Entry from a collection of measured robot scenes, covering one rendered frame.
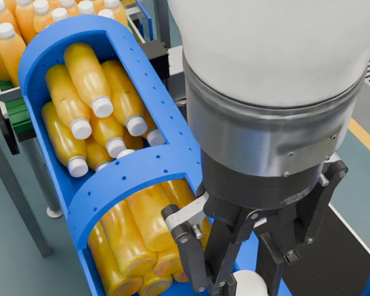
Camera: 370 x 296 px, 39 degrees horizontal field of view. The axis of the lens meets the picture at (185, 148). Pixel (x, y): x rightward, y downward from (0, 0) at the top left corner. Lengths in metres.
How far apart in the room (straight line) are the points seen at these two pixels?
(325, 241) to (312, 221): 1.62
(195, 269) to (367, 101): 2.42
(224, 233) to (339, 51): 0.20
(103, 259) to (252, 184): 0.66
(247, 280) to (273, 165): 0.25
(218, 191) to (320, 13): 0.15
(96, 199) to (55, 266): 1.37
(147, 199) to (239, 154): 0.60
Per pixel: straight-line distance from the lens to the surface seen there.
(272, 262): 0.45
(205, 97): 0.24
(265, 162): 0.26
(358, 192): 2.37
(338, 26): 0.19
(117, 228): 0.88
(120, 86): 1.09
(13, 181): 1.81
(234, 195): 0.30
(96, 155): 1.12
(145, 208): 0.84
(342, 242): 2.05
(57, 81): 1.14
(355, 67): 0.23
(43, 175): 2.09
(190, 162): 0.85
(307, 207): 0.41
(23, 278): 2.20
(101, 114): 1.04
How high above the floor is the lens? 1.88
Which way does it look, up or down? 51 degrees down
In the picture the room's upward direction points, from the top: 3 degrees counter-clockwise
